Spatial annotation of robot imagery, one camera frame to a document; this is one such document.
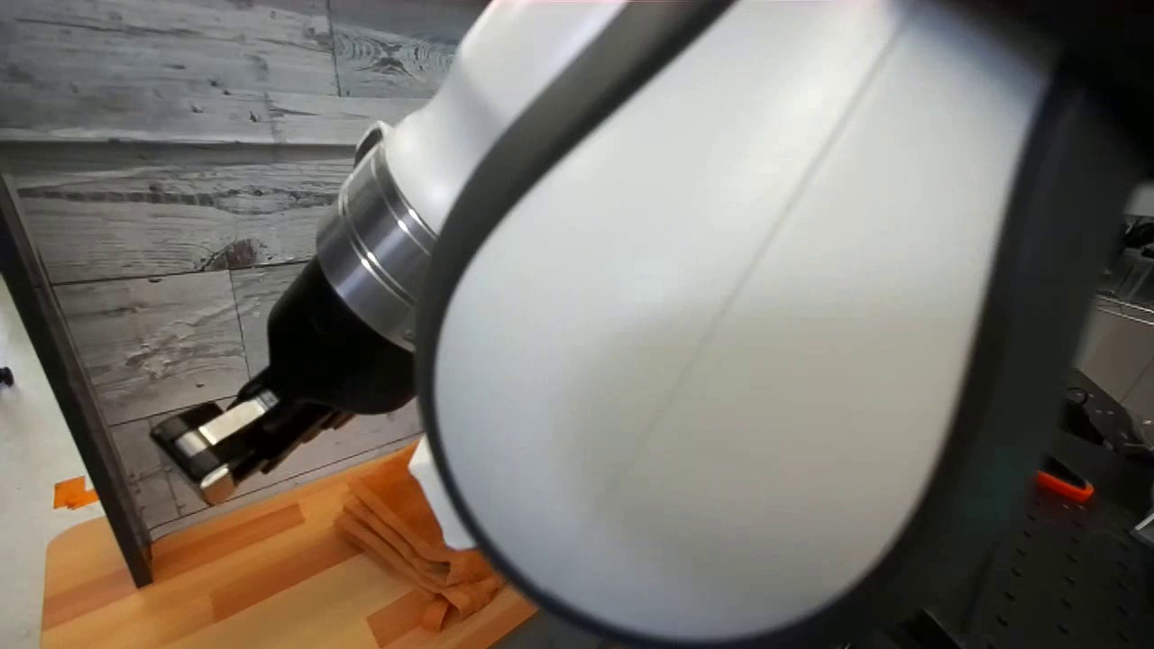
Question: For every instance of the orange floor tape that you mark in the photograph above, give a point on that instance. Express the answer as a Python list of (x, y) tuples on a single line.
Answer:
[(73, 493)]

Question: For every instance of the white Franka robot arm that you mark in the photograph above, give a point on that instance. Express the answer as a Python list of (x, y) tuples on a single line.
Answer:
[(743, 338)]

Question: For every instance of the black monitor base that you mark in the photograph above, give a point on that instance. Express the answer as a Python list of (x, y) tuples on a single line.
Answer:
[(1068, 563)]

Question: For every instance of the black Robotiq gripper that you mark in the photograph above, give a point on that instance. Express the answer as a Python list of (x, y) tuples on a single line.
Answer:
[(331, 356)]

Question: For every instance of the black metal kitchen frame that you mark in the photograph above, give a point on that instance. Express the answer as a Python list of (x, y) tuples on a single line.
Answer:
[(73, 383)]

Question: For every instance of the black caster wheel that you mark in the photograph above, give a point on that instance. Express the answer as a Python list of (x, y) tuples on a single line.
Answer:
[(4, 378)]

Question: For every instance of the grey wood backsplash panel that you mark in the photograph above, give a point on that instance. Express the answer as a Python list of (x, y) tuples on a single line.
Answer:
[(181, 181)]

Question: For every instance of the orange terry towel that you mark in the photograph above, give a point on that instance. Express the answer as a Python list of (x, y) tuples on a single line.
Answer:
[(409, 544)]

